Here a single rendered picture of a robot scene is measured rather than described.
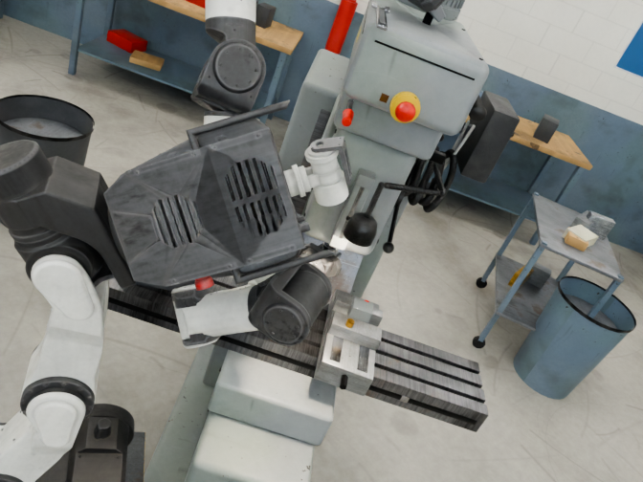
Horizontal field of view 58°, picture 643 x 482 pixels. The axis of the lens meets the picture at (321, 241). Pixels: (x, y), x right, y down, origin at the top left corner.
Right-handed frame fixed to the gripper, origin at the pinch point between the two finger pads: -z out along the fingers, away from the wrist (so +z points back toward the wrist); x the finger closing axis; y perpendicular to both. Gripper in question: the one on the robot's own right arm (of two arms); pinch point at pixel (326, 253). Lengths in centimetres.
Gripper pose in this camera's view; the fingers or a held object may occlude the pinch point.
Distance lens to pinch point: 161.8
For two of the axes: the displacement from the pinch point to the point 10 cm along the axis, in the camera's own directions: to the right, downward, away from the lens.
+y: -3.4, 8.0, 4.9
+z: -4.3, 3.4, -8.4
